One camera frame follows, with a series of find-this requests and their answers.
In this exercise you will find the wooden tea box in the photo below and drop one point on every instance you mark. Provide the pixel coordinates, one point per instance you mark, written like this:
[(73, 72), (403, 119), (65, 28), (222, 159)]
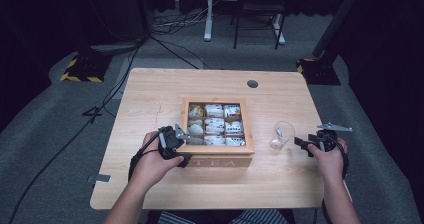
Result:
[(216, 149)]

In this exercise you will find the person's left hand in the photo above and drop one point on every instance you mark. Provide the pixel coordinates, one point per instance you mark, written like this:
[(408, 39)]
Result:
[(151, 167)]

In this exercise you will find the white desk frame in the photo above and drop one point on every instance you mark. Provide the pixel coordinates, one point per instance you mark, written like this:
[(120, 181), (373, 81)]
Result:
[(208, 20)]

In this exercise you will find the group of tea packets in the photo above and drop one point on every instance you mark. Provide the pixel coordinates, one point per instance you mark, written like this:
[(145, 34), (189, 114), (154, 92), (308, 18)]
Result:
[(215, 124)]

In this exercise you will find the grey tape piece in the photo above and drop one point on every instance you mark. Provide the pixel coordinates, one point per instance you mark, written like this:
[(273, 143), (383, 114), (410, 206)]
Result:
[(100, 178)]

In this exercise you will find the black stand with striped base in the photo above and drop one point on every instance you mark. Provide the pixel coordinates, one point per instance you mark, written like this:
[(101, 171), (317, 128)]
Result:
[(320, 70)]

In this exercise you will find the round grey table grommet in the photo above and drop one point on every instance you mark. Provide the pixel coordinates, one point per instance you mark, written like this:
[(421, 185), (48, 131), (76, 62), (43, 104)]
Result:
[(252, 83)]

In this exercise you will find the black chair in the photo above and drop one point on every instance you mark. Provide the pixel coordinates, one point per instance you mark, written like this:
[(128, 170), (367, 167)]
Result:
[(258, 7)]

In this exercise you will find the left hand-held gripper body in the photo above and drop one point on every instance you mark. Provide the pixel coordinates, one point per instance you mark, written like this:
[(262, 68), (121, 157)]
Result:
[(170, 140)]

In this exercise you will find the person's right hand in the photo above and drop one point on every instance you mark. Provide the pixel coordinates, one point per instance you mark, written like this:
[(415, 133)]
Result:
[(331, 164)]

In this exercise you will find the clear plastic cup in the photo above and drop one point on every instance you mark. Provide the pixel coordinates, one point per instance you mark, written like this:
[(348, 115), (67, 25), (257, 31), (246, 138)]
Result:
[(281, 137)]

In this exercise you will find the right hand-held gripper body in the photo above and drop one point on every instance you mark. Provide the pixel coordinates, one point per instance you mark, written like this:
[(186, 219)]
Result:
[(326, 140)]

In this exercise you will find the person's striped clothing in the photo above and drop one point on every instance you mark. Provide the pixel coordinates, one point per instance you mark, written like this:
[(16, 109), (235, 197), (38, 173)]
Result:
[(256, 216)]

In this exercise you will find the yellow-black striped base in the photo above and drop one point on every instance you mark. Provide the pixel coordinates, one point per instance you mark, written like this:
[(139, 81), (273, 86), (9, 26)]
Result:
[(86, 67)]

